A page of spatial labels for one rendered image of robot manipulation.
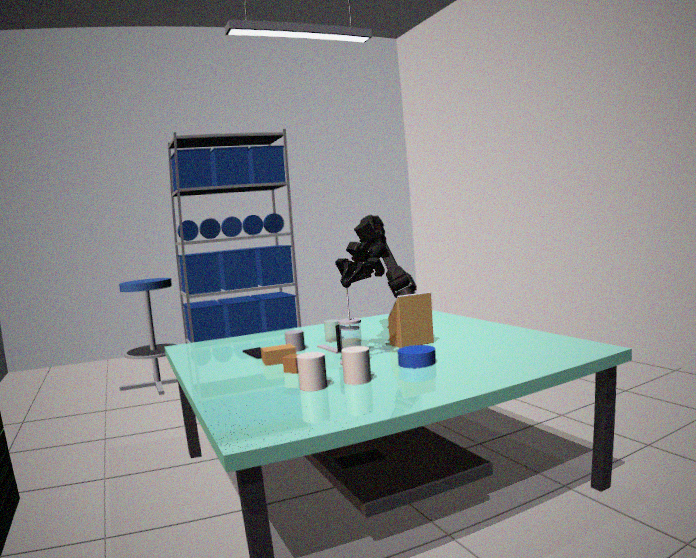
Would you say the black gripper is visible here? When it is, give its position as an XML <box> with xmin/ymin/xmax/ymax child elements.
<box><xmin>335</xmin><ymin>248</ymin><xmax>385</xmax><ymax>284</ymax></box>

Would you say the coffee press with black knob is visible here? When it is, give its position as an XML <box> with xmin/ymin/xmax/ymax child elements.
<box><xmin>335</xmin><ymin>278</ymin><xmax>362</xmax><ymax>357</ymax></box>

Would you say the blue short cylinder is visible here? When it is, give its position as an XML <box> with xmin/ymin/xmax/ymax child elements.
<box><xmin>398</xmin><ymin>345</ymin><xmax>436</xmax><ymax>369</ymax></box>

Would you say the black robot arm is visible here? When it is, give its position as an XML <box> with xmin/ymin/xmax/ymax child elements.
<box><xmin>346</xmin><ymin>215</ymin><xmax>417</xmax><ymax>299</ymax></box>

